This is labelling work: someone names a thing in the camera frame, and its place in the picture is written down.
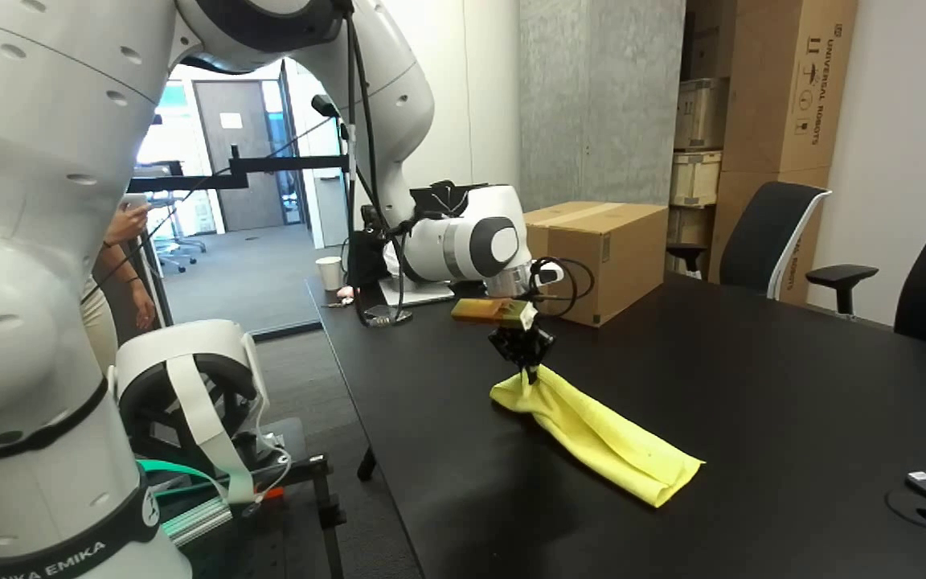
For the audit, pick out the white plastic bag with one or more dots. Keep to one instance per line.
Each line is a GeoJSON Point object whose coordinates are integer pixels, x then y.
{"type": "Point", "coordinates": [394, 260]}

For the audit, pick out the person forearm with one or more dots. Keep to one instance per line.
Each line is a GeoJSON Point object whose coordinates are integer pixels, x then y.
{"type": "Point", "coordinates": [119, 269]}

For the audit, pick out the black stand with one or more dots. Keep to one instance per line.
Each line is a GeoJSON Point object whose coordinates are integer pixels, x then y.
{"type": "Point", "coordinates": [326, 502]}

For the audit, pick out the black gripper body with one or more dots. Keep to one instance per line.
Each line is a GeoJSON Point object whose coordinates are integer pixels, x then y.
{"type": "Point", "coordinates": [517, 342]}

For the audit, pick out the black camera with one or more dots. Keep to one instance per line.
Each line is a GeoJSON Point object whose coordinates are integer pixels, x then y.
{"type": "Point", "coordinates": [324, 104]}

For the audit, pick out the small cardboard box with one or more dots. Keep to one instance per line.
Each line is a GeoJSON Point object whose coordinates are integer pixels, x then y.
{"type": "Point", "coordinates": [694, 177]}
{"type": "Point", "coordinates": [702, 112]}

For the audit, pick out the black horizontal bar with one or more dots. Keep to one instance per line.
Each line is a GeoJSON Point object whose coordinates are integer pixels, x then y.
{"type": "Point", "coordinates": [272, 163]}

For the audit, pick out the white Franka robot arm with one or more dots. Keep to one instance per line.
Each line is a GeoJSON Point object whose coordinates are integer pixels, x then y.
{"type": "Point", "coordinates": [33, 213]}

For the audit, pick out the white framed black chair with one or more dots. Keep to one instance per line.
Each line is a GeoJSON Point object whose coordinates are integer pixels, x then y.
{"type": "Point", "coordinates": [192, 347]}

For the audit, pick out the brown cardboard box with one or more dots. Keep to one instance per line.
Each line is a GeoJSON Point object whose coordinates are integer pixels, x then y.
{"type": "Point", "coordinates": [601, 257]}

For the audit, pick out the grey door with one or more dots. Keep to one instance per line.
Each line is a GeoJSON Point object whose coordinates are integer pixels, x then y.
{"type": "Point", "coordinates": [241, 211]}

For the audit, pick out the black bag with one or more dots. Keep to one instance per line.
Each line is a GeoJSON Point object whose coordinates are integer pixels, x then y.
{"type": "Point", "coordinates": [369, 257]}

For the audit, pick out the yellow towel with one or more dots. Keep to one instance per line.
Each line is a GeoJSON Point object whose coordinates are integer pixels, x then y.
{"type": "Point", "coordinates": [613, 438]}

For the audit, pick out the tall cardboard box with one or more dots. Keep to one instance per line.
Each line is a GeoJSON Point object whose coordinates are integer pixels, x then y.
{"type": "Point", "coordinates": [787, 106]}

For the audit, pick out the white paper cup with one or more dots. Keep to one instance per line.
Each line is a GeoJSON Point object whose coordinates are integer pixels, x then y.
{"type": "Point", "coordinates": [329, 273]}

